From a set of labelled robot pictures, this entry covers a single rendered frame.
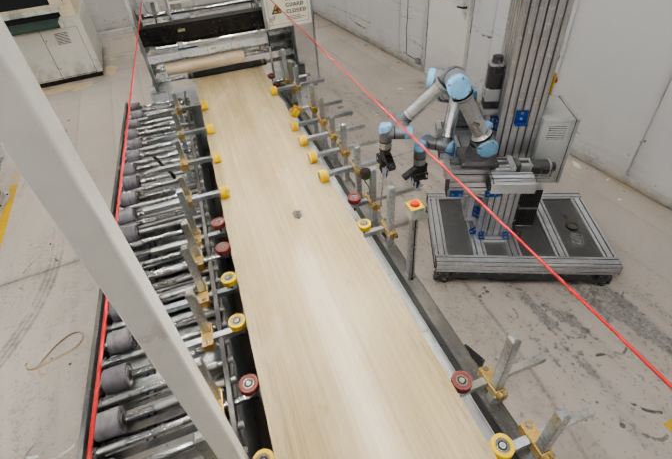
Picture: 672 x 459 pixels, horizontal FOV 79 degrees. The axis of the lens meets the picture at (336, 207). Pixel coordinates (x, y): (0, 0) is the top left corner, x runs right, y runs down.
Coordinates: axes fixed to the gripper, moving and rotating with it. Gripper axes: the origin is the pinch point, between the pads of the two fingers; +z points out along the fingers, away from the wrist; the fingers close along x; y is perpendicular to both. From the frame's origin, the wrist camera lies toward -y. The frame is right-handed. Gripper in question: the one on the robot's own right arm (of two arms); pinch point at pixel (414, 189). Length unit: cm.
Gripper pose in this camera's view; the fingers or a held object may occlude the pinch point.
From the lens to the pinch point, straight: 270.9
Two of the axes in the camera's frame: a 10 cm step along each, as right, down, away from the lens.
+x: -3.3, -5.9, 7.4
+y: 9.4, -2.6, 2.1
